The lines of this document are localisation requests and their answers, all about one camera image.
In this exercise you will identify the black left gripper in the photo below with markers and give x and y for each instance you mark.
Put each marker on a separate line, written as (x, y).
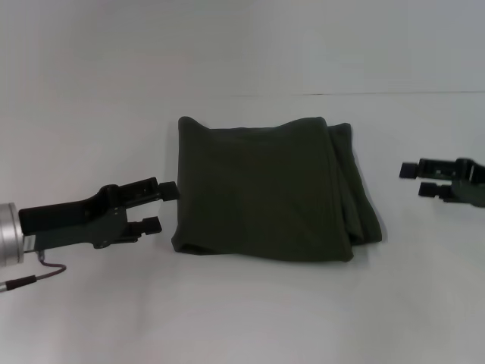
(72, 220)

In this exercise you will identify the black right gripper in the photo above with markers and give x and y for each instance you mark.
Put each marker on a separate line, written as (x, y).
(470, 184)

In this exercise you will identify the dark green FREE t-shirt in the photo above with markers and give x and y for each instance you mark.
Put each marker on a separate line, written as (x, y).
(273, 189)

